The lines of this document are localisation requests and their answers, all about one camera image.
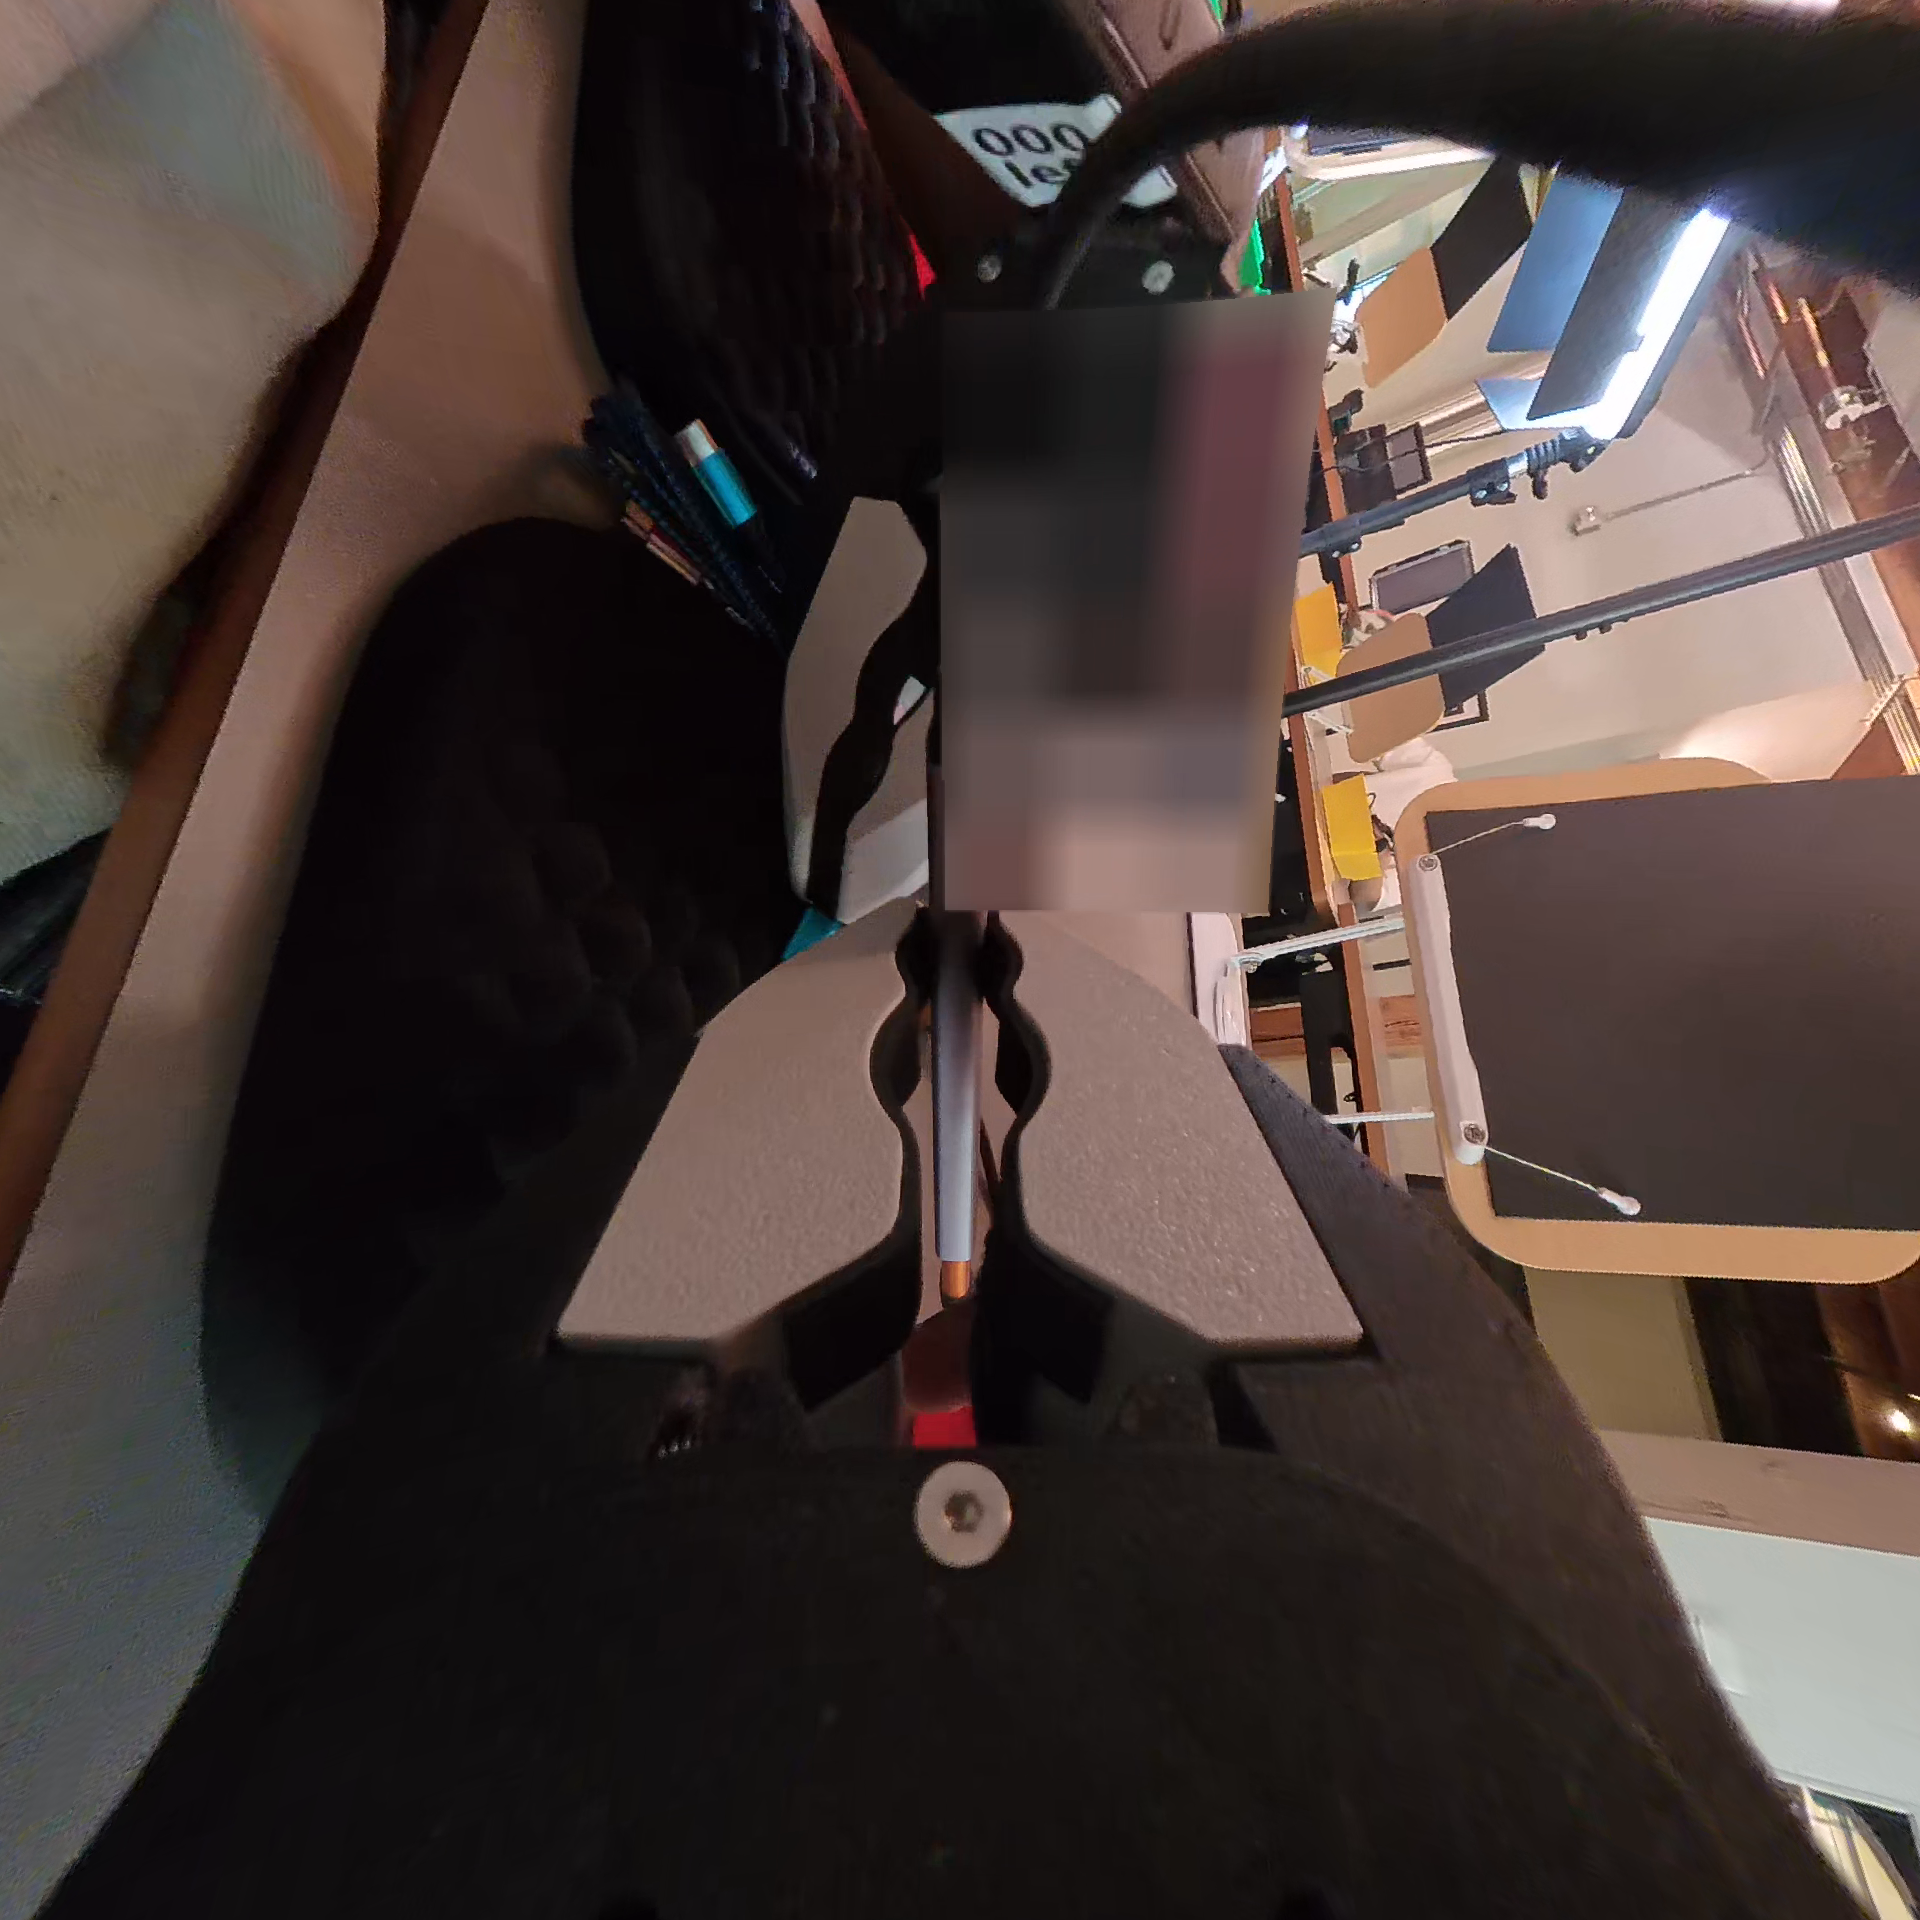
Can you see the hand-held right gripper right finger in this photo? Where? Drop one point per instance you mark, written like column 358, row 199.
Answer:
column 1184, row 1201

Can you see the black stand pole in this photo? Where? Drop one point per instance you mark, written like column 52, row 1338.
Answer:
column 1650, row 594

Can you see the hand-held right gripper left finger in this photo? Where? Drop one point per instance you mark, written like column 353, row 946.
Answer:
column 751, row 1186

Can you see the studio light panel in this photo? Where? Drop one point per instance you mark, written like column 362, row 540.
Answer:
column 1650, row 346

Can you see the black panel with wooden rim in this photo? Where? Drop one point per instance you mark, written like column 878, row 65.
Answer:
column 1681, row 990

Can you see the black honeycomb cushion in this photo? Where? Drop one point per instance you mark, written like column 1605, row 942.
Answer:
column 495, row 901

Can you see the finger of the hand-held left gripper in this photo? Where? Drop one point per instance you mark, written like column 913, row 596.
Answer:
column 863, row 571

